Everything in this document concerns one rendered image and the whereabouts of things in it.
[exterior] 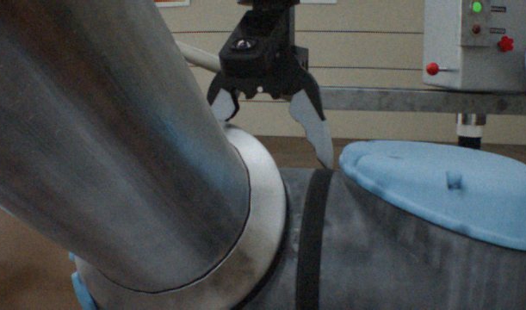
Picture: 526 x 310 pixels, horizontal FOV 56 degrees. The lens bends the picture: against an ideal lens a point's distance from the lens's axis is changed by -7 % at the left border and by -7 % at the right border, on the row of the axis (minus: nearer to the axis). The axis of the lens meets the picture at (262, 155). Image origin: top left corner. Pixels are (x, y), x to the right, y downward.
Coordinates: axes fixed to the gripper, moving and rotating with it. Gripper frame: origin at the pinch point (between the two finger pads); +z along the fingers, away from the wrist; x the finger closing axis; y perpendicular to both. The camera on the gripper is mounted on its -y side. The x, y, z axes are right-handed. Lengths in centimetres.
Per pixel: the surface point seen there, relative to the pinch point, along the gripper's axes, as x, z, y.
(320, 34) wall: 127, -69, 667
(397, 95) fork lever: -11, -6, 71
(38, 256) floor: 208, 100, 188
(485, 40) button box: -31, -20, 72
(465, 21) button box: -26, -24, 69
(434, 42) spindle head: -19, -20, 84
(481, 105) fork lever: -32, -4, 80
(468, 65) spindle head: -27, -14, 72
